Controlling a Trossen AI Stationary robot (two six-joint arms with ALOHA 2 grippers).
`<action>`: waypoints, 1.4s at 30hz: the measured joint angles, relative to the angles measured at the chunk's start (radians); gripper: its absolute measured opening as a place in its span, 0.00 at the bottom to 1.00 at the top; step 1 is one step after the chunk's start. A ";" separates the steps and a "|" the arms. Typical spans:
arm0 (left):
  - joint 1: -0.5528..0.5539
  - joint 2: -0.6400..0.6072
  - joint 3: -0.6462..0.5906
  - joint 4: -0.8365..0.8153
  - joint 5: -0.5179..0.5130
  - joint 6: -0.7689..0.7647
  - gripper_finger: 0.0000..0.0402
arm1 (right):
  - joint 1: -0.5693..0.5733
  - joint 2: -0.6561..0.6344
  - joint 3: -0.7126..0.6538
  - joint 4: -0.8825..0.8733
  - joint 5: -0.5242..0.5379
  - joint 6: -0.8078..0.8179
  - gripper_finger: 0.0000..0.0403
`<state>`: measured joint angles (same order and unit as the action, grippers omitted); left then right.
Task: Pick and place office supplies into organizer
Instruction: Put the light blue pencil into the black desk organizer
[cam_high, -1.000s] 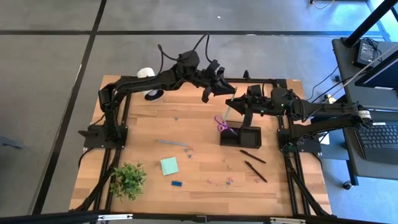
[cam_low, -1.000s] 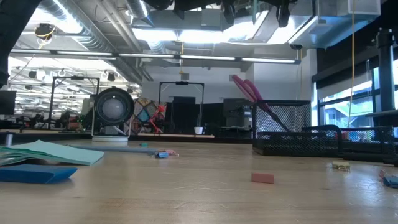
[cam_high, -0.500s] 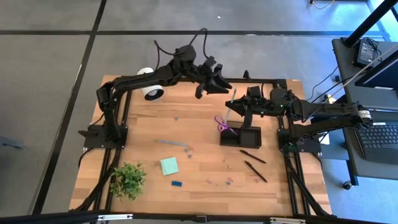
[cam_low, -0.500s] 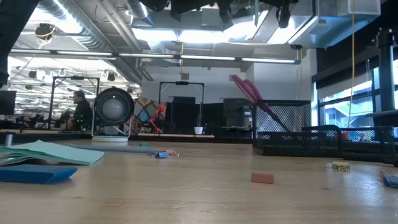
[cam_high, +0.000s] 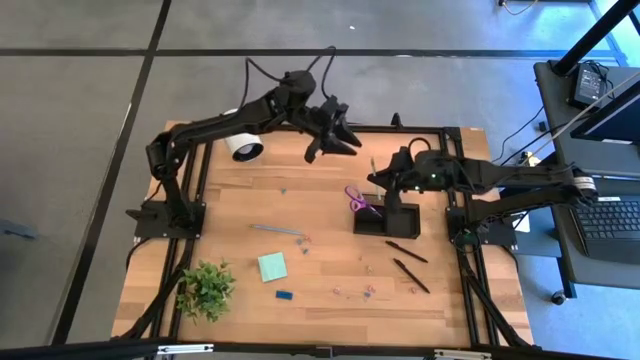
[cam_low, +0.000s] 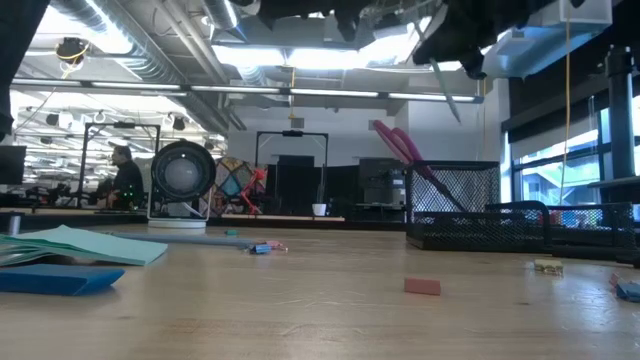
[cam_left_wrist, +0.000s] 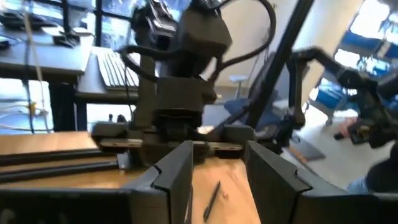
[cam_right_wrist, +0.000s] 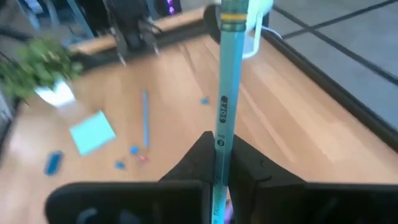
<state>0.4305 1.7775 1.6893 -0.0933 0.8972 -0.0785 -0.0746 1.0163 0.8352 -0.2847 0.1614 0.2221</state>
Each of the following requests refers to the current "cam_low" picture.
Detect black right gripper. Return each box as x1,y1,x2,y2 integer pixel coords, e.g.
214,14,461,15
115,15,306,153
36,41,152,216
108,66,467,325
412,0,556,81

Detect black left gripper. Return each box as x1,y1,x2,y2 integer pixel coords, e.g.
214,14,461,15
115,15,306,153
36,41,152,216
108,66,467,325
239,0,361,43

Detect grey-green pencil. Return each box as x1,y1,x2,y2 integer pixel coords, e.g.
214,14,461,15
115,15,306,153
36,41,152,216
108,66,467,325
413,19,462,125

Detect pink handled scissors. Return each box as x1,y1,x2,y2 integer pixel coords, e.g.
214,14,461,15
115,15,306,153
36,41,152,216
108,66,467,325
372,118,469,214

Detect green sticky note pad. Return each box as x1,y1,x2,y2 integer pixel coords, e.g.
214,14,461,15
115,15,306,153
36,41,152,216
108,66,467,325
0,224,169,268

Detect black mesh desk organizer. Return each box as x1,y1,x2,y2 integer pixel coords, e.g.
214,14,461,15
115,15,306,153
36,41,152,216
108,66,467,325
404,159,640,265

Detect white ceiling air unit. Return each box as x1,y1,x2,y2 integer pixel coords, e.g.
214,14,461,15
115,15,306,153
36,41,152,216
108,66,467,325
479,0,614,79

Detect long ceiling light bar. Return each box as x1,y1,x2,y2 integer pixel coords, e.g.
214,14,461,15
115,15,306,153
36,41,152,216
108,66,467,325
9,78,485,105

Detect black upright pole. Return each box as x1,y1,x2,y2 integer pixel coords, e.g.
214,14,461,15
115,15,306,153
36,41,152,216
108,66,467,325
603,44,637,204

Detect black partition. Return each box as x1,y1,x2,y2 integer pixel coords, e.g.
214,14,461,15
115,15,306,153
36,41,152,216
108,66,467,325
264,154,361,216

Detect red desk lamp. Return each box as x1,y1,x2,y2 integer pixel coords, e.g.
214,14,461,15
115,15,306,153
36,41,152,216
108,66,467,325
238,167,267,215

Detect white plant pot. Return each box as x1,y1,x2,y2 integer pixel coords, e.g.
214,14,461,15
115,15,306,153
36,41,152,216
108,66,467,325
311,167,328,218

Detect colourful patchwork dome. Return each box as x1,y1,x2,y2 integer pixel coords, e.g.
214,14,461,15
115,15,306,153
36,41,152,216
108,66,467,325
209,156,269,216

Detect person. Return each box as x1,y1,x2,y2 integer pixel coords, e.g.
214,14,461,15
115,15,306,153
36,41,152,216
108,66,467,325
97,144,146,211

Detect black round ceiling device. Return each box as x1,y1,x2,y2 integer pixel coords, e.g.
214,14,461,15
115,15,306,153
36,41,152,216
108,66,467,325
54,37,91,66

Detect black background monitor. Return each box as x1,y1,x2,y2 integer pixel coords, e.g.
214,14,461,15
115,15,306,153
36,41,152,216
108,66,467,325
0,144,27,186

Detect black rig frame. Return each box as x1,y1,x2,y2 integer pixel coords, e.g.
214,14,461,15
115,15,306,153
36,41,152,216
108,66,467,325
255,129,330,217
79,121,162,209

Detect silver ventilation duct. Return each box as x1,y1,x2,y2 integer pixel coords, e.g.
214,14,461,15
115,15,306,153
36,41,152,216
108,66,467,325
49,0,236,134

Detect black aluminium table frame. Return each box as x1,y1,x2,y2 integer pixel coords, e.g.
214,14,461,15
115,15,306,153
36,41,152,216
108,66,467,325
0,212,416,232

